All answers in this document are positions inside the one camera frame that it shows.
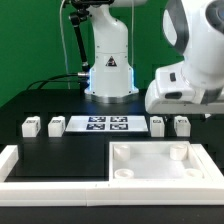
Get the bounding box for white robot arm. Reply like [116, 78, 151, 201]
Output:
[85, 0, 224, 114]

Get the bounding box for black cables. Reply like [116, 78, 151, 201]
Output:
[26, 71, 90, 91]

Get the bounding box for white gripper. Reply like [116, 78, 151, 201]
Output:
[145, 64, 224, 114]

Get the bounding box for white cable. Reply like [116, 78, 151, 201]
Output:
[59, 0, 72, 90]

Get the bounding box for white square tabletop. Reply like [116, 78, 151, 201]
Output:
[109, 141, 205, 180]

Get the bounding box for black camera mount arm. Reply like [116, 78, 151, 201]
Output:
[67, 0, 114, 72]

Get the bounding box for white U-shaped fence wall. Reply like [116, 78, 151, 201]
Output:
[0, 143, 224, 206]

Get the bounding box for white marker plate with tags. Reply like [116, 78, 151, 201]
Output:
[66, 116, 148, 132]

